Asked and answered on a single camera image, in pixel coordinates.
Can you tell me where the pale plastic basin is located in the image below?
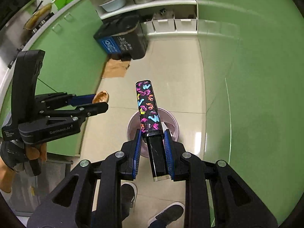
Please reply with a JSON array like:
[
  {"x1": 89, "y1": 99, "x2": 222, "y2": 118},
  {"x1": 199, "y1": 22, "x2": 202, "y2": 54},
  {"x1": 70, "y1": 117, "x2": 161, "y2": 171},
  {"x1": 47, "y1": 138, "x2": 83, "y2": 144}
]
[{"x1": 98, "y1": 0, "x2": 126, "y2": 12}]

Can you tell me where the black colourful patterned box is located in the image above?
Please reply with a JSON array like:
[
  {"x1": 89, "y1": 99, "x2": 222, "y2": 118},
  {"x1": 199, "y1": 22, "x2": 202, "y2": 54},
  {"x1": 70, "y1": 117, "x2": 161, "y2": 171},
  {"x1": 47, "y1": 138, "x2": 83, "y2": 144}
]
[{"x1": 135, "y1": 79, "x2": 170, "y2": 182}]

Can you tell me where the plain green cabinet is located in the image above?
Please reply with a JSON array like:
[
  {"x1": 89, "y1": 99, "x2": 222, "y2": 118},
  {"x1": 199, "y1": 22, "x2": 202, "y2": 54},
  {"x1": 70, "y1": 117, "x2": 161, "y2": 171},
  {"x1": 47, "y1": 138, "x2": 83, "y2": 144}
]
[{"x1": 197, "y1": 0, "x2": 304, "y2": 219}]

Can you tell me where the brown nut shell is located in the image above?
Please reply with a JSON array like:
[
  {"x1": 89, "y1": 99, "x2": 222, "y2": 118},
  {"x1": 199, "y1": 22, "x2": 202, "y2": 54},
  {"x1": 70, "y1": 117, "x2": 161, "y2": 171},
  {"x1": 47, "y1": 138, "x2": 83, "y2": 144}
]
[{"x1": 92, "y1": 90, "x2": 110, "y2": 104}]

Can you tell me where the black white-soled shoe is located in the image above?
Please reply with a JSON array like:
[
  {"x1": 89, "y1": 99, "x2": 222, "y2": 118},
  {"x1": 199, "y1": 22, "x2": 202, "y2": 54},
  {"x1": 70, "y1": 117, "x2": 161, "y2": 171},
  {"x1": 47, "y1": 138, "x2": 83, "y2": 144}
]
[
  {"x1": 121, "y1": 182, "x2": 138, "y2": 215},
  {"x1": 147, "y1": 202, "x2": 185, "y2": 228}
]

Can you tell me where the white open shelf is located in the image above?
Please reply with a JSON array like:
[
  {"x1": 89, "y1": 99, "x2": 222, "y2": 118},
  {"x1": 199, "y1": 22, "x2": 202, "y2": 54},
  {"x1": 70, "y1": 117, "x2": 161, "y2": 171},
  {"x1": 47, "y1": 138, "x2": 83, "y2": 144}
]
[{"x1": 88, "y1": 0, "x2": 199, "y2": 37}]

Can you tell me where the wok with wooden handle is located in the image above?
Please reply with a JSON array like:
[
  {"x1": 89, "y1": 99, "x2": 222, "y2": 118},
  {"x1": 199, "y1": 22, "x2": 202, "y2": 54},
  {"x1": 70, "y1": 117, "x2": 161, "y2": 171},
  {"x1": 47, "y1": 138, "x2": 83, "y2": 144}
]
[{"x1": 24, "y1": 0, "x2": 68, "y2": 30}]

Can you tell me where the black waste bin blue label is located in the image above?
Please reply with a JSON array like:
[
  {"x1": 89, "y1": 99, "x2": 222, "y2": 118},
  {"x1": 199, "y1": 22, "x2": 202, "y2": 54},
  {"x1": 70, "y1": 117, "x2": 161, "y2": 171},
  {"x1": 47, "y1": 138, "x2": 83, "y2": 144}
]
[{"x1": 93, "y1": 14, "x2": 148, "y2": 60}]

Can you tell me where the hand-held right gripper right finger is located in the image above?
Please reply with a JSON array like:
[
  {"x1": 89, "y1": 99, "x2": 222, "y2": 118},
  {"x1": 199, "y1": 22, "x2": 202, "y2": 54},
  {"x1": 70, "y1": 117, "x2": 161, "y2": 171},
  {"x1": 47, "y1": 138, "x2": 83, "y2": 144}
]
[{"x1": 163, "y1": 129, "x2": 278, "y2": 228}]

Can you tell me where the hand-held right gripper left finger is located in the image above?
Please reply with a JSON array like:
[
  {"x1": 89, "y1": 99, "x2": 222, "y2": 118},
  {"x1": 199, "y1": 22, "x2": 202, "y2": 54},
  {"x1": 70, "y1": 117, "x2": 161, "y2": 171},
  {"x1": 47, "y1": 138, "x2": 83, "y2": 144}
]
[{"x1": 26, "y1": 129, "x2": 143, "y2": 228}]

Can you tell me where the steel stove top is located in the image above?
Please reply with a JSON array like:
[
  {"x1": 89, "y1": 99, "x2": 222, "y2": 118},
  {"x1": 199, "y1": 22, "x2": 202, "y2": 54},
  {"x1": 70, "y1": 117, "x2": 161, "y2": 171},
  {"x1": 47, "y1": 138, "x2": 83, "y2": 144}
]
[{"x1": 0, "y1": 2, "x2": 57, "y2": 69}]

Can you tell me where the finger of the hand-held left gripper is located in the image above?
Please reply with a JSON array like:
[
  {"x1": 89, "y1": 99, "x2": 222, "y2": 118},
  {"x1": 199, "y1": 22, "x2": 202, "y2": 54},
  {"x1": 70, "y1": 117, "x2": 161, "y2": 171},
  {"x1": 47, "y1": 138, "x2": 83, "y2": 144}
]
[
  {"x1": 36, "y1": 92, "x2": 97, "y2": 111},
  {"x1": 37, "y1": 102, "x2": 109, "y2": 125}
]

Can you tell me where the person's left forearm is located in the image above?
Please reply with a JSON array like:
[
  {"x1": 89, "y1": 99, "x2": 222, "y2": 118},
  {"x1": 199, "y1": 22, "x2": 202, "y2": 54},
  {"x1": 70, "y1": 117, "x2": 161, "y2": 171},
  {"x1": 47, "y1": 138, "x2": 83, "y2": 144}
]
[{"x1": 0, "y1": 158, "x2": 15, "y2": 195}]

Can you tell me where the white storage bin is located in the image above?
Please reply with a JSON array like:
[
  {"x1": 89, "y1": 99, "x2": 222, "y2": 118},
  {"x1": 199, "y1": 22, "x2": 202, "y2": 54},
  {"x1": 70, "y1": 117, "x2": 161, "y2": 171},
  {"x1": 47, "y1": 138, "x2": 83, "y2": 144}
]
[
  {"x1": 174, "y1": 12, "x2": 197, "y2": 31},
  {"x1": 152, "y1": 13, "x2": 175, "y2": 31}
]

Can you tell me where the green cabinet with handles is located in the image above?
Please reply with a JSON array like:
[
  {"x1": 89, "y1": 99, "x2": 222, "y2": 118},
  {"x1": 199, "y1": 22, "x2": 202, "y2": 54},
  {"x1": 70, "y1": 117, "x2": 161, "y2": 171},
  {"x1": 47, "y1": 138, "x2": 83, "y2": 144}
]
[{"x1": 28, "y1": 0, "x2": 112, "y2": 157}]

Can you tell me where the brown cardboard piece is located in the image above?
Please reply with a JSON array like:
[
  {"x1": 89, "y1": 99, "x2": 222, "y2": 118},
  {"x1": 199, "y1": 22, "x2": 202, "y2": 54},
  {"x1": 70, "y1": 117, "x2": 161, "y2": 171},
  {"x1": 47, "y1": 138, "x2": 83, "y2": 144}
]
[{"x1": 102, "y1": 56, "x2": 131, "y2": 78}]

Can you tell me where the pink round bin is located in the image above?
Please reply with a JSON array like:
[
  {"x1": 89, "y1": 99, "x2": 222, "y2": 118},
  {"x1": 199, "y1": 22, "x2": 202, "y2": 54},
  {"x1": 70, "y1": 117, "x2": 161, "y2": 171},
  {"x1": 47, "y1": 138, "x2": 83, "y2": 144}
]
[{"x1": 127, "y1": 107, "x2": 179, "y2": 158}]

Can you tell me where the person's left hand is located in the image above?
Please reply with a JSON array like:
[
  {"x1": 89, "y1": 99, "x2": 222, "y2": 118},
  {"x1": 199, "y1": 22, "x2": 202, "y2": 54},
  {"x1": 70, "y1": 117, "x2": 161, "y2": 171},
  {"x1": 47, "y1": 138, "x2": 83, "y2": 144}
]
[{"x1": 0, "y1": 141, "x2": 48, "y2": 177}]

